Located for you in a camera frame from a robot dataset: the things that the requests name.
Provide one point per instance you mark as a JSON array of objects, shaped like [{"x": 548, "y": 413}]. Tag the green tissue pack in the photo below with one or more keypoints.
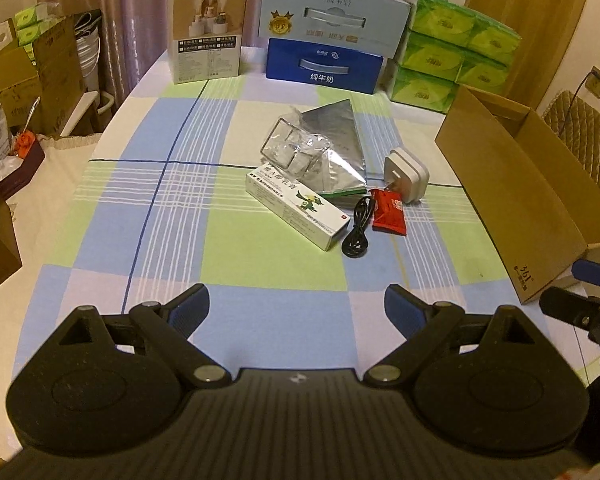
[
  {"x": 30, "y": 16},
  {"x": 32, "y": 40}
]

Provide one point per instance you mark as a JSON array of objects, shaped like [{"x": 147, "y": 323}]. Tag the stack of white buckets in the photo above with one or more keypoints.
[{"x": 87, "y": 60}]

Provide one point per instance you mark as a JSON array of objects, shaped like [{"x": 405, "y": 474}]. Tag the brown cardboard box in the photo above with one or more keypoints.
[{"x": 505, "y": 200}]

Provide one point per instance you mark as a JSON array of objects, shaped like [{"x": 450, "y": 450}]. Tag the stack of green tissue packs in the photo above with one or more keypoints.
[{"x": 430, "y": 55}]

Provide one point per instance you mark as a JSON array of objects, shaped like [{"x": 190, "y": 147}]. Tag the red snack packet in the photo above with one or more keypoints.
[{"x": 390, "y": 212}]

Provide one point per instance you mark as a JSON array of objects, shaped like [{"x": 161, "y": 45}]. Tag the quilted chair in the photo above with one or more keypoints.
[{"x": 590, "y": 125}]

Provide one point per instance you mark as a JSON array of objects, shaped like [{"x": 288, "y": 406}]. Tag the metal spoon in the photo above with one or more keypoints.
[{"x": 31, "y": 115}]

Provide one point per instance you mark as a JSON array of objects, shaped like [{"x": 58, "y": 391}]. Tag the long white ointment box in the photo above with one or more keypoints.
[{"x": 290, "y": 205}]

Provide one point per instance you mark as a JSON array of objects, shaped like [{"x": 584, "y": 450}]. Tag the plaid tablecloth covered desktop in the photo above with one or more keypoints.
[{"x": 205, "y": 240}]

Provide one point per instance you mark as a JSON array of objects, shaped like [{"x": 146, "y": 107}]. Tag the dark red wooden box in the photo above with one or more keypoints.
[{"x": 22, "y": 170}]

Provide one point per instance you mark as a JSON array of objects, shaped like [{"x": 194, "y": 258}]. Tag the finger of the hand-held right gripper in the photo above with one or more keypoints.
[
  {"x": 570, "y": 306},
  {"x": 597, "y": 274}
]

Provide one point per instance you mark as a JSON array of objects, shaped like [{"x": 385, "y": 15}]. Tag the white product box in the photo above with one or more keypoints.
[{"x": 205, "y": 50}]

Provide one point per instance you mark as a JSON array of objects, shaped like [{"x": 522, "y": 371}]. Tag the dark blue milk carton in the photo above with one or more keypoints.
[{"x": 280, "y": 62}]

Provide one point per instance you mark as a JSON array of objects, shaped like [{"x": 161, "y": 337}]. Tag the light blue milk carton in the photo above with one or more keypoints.
[{"x": 385, "y": 15}]

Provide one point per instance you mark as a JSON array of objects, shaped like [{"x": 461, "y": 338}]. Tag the large brown storage carton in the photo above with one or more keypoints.
[{"x": 55, "y": 70}]

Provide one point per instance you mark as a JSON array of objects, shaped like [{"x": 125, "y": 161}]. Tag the pink curtain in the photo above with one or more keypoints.
[{"x": 130, "y": 0}]

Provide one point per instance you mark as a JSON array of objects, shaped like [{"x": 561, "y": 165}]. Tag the orange small item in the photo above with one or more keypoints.
[{"x": 24, "y": 142}]

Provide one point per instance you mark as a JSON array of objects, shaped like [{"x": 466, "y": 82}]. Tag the clear blister pack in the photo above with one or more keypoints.
[{"x": 290, "y": 152}]

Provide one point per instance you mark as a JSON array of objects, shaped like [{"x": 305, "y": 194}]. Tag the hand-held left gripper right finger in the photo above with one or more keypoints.
[{"x": 405, "y": 310}]

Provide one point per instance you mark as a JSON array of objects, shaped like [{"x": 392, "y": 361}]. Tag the white charger plug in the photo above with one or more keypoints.
[{"x": 405, "y": 175}]

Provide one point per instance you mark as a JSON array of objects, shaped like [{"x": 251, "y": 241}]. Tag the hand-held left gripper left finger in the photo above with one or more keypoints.
[{"x": 190, "y": 310}]

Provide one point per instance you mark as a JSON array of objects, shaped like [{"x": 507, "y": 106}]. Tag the green-edged foil pouch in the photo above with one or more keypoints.
[{"x": 349, "y": 196}]

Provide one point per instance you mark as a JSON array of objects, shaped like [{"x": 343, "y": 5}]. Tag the silver foil bag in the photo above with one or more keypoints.
[{"x": 340, "y": 130}]

